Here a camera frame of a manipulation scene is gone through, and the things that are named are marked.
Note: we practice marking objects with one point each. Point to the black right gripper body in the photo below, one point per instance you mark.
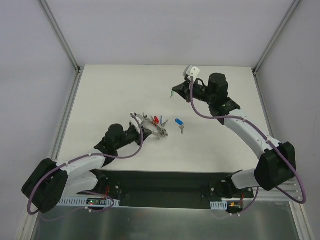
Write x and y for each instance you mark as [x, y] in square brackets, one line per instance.
[186, 89]

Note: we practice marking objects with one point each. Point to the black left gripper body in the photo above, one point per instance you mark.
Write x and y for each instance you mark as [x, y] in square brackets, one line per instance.
[141, 131]

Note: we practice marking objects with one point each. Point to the red key tag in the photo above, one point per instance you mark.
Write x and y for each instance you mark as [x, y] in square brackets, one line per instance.
[156, 120]

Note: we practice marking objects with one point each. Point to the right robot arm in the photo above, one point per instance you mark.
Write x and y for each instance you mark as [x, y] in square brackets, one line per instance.
[276, 160]

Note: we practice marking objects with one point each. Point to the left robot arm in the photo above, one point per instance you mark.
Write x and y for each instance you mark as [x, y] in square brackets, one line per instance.
[53, 179]

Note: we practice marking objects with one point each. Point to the silver key with blue tag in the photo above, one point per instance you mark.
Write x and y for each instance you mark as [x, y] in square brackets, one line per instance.
[181, 125]

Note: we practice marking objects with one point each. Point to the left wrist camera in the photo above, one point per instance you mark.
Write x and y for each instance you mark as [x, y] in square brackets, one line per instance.
[136, 120]

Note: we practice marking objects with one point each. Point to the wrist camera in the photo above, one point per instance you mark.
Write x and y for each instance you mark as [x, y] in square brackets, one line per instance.
[191, 72]
[136, 120]

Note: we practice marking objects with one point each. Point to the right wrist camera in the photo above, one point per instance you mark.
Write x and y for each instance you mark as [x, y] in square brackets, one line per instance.
[191, 72]

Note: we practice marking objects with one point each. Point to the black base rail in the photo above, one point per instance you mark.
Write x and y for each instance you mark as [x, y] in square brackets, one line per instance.
[154, 189]

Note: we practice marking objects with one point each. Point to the left white cable duct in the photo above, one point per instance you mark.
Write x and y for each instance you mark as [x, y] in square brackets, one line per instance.
[88, 202]

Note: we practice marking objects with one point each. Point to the white cable duct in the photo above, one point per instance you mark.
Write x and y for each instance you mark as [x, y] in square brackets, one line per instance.
[219, 205]
[88, 202]

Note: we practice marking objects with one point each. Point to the right white cable duct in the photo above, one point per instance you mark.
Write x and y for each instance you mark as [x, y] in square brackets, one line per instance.
[219, 205]

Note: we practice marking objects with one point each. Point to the aluminium frame right post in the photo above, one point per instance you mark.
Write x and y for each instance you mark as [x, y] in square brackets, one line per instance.
[293, 7]

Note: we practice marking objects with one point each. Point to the aluminium frame post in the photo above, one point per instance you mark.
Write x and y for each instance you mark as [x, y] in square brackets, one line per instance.
[59, 34]
[293, 7]

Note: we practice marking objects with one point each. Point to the aluminium frame left post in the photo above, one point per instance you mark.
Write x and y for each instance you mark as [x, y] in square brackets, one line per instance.
[59, 34]

